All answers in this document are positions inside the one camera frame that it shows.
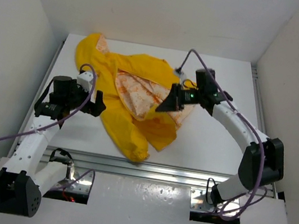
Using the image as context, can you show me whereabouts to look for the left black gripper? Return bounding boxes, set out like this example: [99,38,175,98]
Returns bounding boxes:
[63,78,109,118]

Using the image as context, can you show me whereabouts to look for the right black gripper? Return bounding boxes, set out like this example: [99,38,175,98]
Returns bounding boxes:
[156,80,205,119]

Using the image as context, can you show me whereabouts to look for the yellow hooded jacket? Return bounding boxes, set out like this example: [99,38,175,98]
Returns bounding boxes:
[75,33,194,162]

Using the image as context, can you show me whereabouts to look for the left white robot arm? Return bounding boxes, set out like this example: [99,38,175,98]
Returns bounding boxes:
[0,72,106,217]

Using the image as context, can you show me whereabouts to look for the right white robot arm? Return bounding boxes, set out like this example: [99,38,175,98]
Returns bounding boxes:
[156,68,284,205]

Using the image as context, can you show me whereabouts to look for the white front cover panel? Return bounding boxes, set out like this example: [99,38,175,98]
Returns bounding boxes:
[0,155,299,224]

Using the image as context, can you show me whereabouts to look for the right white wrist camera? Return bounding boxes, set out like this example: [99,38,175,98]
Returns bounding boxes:
[174,68,187,86]

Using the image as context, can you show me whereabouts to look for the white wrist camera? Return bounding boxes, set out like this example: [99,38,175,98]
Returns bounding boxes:
[76,71,94,93]
[174,68,187,86]

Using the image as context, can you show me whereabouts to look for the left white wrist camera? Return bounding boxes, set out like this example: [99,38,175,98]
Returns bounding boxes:
[76,71,94,93]

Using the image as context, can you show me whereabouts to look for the aluminium front rail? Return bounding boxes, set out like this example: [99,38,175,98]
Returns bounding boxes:
[39,144,278,200]

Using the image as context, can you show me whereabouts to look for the aluminium rail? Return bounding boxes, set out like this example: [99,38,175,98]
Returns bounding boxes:
[232,64,299,201]
[0,30,66,224]
[39,144,278,200]

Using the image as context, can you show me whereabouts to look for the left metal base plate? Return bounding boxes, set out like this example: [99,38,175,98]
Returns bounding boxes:
[49,169,96,194]

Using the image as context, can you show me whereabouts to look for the metal base plate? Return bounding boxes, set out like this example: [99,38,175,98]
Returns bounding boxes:
[49,169,96,194]
[190,187,240,217]

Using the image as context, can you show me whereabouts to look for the aluminium right side rail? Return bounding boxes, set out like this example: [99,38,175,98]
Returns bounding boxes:
[232,64,299,201]

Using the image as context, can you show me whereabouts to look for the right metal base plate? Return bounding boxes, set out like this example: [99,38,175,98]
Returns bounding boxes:
[190,187,240,217]

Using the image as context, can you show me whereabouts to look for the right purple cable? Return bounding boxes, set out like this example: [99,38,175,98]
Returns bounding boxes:
[155,47,288,224]

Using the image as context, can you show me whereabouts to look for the aluminium left side rail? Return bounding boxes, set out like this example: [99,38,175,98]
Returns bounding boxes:
[0,30,66,224]

